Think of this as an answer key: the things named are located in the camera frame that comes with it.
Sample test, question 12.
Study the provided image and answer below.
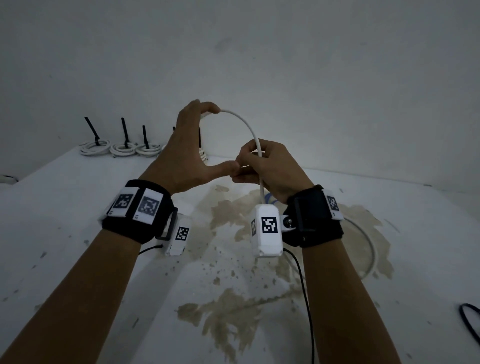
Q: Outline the person's right hand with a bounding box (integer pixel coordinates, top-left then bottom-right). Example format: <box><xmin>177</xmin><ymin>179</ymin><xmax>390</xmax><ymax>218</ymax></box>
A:
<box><xmin>232</xmin><ymin>138</ymin><xmax>315</xmax><ymax>205</ymax></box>

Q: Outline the person's left hand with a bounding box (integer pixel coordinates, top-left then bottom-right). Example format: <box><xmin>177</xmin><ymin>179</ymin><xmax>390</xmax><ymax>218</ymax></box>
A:
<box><xmin>138</xmin><ymin>99</ymin><xmax>241</xmax><ymax>196</ymax></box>

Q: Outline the long white cable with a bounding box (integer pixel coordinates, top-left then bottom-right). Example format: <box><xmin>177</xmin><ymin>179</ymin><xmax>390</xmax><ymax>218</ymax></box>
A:
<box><xmin>219</xmin><ymin>108</ymin><xmax>377</xmax><ymax>280</ymax></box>

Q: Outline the black cable ties bunch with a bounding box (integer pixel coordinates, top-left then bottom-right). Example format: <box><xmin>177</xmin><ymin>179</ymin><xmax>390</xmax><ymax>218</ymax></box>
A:
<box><xmin>460</xmin><ymin>303</ymin><xmax>480</xmax><ymax>346</ymax></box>

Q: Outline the person's left forearm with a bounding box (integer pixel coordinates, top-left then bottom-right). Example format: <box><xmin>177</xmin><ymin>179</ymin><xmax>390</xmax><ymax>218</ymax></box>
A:
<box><xmin>0</xmin><ymin>228</ymin><xmax>142</xmax><ymax>364</ymax></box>

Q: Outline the person's right forearm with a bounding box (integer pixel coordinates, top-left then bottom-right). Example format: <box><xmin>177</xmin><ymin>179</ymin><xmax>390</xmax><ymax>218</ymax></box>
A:
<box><xmin>301</xmin><ymin>239</ymin><xmax>402</xmax><ymax>364</ymax></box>

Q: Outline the white checkered marker tag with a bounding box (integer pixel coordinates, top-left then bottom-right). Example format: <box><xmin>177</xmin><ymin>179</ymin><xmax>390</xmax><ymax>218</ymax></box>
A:
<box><xmin>323</xmin><ymin>190</ymin><xmax>345</xmax><ymax>221</ymax></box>
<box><xmin>106</xmin><ymin>187</ymin><xmax>165</xmax><ymax>225</ymax></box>

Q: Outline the black wrist strap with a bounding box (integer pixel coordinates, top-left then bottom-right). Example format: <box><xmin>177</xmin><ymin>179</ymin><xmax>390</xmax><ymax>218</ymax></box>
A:
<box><xmin>101</xmin><ymin>179</ymin><xmax>179</xmax><ymax>245</ymax></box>
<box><xmin>281</xmin><ymin>184</ymin><xmax>345</xmax><ymax>248</ymax></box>

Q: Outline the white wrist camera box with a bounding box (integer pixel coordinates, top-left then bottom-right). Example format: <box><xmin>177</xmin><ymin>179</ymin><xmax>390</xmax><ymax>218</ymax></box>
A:
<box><xmin>164</xmin><ymin>213</ymin><xmax>190</xmax><ymax>258</ymax></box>
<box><xmin>250</xmin><ymin>204</ymin><xmax>295</xmax><ymax>259</ymax></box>

